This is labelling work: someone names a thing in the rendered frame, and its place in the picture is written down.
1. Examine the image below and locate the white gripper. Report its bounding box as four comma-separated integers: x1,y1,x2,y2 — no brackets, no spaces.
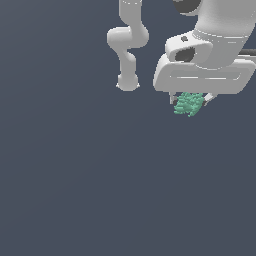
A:
152,53,256,108

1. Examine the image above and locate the green bumpy object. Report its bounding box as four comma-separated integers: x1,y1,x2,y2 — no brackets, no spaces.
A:
173,92,205,118

